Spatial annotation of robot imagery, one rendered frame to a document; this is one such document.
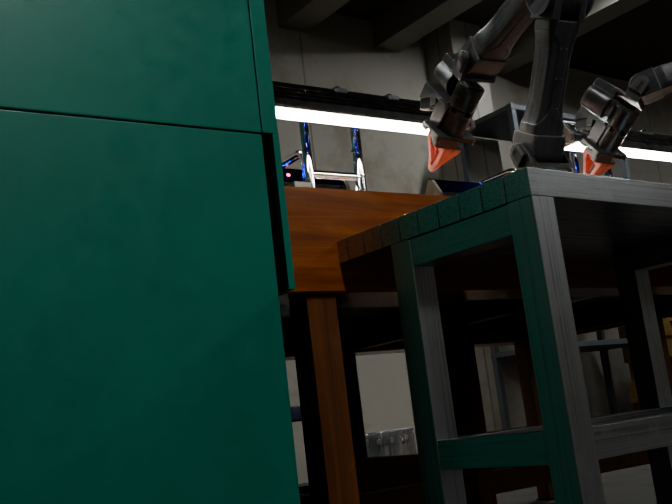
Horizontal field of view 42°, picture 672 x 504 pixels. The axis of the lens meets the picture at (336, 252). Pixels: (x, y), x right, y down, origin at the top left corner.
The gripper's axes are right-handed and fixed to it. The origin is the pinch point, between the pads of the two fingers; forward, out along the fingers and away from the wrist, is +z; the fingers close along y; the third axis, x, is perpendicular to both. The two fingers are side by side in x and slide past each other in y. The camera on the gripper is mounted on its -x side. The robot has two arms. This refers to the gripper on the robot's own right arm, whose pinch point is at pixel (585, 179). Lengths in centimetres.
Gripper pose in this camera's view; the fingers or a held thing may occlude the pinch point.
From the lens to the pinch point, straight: 218.0
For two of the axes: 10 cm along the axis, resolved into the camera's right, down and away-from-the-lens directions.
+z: -3.5, 7.9, 5.0
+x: 4.3, 6.1, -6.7
